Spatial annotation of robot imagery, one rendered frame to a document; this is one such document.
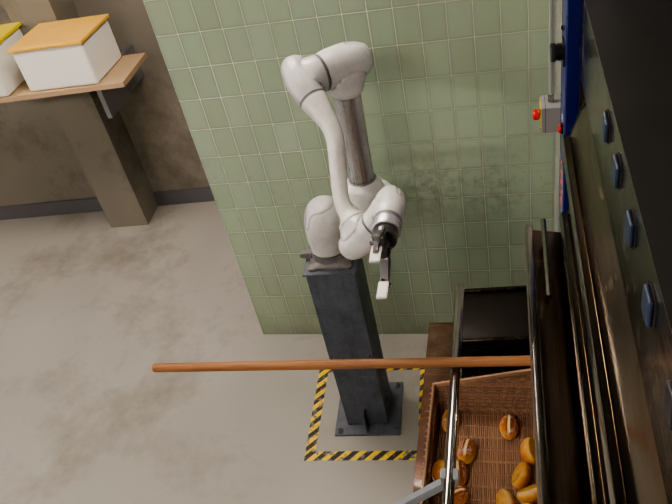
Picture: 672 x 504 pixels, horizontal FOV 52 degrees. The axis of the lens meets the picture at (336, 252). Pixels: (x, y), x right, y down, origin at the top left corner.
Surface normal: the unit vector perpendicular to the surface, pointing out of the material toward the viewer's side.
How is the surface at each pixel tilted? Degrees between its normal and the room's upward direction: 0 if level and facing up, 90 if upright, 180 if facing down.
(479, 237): 90
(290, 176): 90
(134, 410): 0
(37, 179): 90
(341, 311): 90
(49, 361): 0
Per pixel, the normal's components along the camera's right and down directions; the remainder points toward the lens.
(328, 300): -0.11, 0.64
